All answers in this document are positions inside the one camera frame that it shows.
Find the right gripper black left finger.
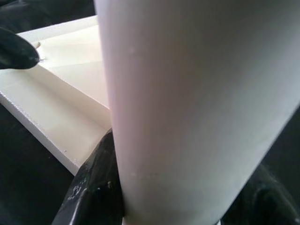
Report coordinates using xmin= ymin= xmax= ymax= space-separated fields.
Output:
xmin=50 ymin=129 xmax=125 ymax=225

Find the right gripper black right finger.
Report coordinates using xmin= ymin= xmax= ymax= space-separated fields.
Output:
xmin=220 ymin=164 xmax=300 ymax=225

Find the white plastic children table top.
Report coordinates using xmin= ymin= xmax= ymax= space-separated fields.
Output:
xmin=0 ymin=15 xmax=113 ymax=177

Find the black plastic table cover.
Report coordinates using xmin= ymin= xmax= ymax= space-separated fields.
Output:
xmin=0 ymin=0 xmax=100 ymax=225

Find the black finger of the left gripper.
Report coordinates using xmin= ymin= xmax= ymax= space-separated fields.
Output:
xmin=0 ymin=25 xmax=40 ymax=71

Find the white plastic table leg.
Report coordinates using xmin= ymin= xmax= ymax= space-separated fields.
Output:
xmin=93 ymin=0 xmax=300 ymax=225

